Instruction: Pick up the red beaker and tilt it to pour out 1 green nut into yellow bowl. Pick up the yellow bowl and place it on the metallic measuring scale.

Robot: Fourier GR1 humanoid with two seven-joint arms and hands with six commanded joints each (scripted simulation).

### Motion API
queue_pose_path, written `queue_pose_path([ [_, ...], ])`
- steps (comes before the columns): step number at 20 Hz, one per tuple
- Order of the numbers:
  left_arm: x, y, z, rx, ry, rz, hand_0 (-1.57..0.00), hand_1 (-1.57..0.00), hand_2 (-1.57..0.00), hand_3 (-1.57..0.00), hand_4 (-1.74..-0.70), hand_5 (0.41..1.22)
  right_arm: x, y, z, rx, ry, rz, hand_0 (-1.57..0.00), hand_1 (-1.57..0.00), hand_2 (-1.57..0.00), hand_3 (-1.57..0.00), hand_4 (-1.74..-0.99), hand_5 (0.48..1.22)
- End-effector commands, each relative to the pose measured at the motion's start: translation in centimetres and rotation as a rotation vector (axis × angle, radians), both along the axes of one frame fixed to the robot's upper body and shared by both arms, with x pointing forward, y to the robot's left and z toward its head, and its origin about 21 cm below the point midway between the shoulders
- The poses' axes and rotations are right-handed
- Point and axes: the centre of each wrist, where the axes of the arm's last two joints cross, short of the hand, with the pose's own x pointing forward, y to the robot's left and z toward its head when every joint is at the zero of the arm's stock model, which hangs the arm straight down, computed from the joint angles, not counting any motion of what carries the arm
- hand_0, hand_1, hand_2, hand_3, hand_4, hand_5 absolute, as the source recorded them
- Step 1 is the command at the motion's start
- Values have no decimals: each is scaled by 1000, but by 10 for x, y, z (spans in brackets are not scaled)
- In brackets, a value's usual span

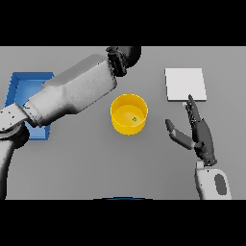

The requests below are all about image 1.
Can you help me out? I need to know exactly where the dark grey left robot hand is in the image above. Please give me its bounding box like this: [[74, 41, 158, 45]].
[[105, 46, 142, 78]]

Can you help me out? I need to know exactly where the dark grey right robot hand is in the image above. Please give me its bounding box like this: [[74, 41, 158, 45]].
[[164, 93, 218, 167]]

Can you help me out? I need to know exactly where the pale square measuring scale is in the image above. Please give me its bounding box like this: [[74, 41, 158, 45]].
[[164, 67, 208, 103]]

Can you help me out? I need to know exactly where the yellow bowl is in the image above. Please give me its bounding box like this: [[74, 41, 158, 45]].
[[110, 93, 149, 136]]

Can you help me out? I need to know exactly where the blue tray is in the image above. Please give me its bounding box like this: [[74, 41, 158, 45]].
[[4, 71, 56, 141]]

